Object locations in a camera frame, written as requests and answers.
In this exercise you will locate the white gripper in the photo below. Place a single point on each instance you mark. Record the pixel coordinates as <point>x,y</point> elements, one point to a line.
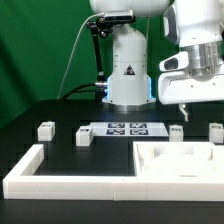
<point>176,85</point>

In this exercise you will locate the grey camera on mount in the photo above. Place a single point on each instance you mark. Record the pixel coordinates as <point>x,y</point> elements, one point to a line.
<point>118,15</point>

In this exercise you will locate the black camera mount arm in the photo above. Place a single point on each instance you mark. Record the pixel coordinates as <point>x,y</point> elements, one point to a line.
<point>98,50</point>

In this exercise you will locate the white U-shaped fence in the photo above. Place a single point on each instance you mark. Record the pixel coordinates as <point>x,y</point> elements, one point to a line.
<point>23,183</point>

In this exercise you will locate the white square tabletop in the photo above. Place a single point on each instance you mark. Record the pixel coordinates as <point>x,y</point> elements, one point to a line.
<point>199,162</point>

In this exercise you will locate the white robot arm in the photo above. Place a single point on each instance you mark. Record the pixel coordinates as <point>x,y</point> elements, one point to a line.
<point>195,74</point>

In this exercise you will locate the fiducial marker sheet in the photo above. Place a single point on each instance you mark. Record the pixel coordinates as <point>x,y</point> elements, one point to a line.
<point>129,129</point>

